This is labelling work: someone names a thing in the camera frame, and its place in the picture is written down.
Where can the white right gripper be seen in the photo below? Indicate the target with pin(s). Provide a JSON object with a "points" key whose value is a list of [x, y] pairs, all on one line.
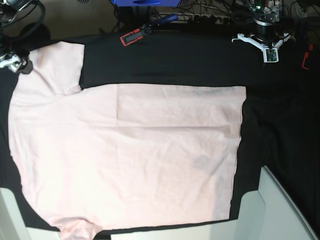
{"points": [[16, 63]]}

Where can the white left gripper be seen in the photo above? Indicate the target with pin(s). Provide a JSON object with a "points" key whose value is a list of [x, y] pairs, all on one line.
{"points": [[269, 48]]}

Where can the pink T-shirt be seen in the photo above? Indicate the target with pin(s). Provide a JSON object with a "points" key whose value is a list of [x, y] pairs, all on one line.
{"points": [[121, 156]]}

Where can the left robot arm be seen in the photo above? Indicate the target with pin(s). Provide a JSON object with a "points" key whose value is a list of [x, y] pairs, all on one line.
{"points": [[266, 34]]}

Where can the orange clamp at right edge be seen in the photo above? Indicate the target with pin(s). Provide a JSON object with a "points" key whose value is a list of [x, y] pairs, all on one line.
{"points": [[307, 58]]}

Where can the black table cloth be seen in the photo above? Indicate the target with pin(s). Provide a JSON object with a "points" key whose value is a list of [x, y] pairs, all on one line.
{"points": [[280, 125]]}

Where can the blue box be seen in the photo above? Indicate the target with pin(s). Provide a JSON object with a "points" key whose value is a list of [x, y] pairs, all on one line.
{"points": [[151, 3]]}

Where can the orange black clamp blue handle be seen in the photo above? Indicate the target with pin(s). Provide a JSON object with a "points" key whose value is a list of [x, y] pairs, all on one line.
{"points": [[146, 29]]}

